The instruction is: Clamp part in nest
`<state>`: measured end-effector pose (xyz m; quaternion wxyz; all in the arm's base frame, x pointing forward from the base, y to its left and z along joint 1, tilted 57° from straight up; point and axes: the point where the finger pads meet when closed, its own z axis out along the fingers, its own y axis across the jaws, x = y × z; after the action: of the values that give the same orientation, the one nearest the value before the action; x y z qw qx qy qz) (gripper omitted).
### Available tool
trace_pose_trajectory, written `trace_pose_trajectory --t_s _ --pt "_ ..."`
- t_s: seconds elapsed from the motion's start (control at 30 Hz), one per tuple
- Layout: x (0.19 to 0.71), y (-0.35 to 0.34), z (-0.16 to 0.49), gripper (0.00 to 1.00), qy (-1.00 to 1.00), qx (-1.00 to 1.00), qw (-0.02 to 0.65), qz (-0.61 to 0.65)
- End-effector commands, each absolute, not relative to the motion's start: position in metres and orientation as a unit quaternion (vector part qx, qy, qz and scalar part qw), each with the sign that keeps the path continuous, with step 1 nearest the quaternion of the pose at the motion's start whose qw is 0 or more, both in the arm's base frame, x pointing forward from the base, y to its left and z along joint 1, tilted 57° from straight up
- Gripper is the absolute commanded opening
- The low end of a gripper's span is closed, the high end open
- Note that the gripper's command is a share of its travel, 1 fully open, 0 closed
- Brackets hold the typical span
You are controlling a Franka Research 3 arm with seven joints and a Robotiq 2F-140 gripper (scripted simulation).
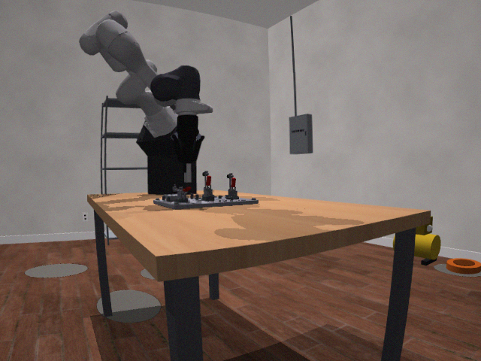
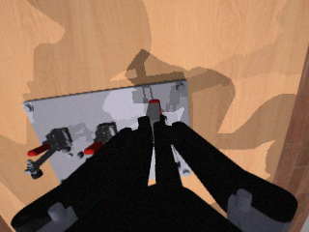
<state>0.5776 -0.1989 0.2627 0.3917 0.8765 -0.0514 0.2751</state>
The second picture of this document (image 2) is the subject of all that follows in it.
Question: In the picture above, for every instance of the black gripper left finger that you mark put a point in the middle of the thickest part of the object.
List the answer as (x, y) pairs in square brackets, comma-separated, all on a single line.
[(61, 207)]

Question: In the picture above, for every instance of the grey metal fixture plate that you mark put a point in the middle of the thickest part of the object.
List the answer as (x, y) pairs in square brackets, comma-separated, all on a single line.
[(82, 113)]

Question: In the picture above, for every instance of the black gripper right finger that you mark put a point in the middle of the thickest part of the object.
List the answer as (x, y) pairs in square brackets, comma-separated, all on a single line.
[(251, 203)]

